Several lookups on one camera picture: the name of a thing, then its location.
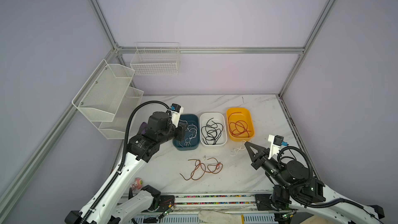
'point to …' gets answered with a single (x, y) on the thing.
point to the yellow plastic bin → (245, 115)
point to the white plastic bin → (219, 117)
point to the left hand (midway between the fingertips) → (186, 127)
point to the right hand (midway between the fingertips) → (244, 144)
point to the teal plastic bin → (192, 139)
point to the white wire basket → (156, 58)
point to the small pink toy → (137, 183)
